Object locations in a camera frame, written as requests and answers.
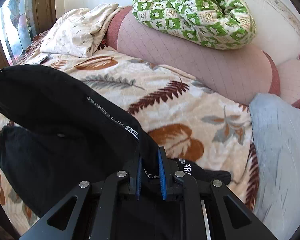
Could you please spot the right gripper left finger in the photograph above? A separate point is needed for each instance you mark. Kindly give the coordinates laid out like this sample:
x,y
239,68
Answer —
x,y
131,188

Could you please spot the wooden glass wardrobe door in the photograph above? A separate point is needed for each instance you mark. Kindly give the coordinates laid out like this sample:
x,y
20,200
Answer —
x,y
20,22

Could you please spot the brown quilted bedspread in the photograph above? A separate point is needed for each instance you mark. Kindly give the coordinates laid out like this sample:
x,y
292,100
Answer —
x,y
33,49

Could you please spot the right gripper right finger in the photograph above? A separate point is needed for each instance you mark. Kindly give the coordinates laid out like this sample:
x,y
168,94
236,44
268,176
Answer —
x,y
170,189

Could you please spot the white leaf print pillow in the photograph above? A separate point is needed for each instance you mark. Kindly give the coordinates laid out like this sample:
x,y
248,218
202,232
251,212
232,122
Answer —
x,y
79,32

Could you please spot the green white patterned quilt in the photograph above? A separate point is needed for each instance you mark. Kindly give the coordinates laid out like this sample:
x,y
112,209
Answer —
x,y
218,24

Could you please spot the pink quilted headboard cushion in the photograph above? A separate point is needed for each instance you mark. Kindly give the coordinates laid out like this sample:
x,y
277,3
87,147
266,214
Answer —
x,y
235,74

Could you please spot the black pants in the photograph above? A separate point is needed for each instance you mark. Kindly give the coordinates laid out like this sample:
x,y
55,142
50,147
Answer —
x,y
64,156

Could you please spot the leaf pattern plush blanket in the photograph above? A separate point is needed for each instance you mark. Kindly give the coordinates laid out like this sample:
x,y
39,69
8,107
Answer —
x,y
191,121

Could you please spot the pink quilted side cushion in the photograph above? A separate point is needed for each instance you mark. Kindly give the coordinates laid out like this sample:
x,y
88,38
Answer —
x,y
289,74

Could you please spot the light blue pillow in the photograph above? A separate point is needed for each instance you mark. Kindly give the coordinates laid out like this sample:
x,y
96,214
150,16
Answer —
x,y
276,133

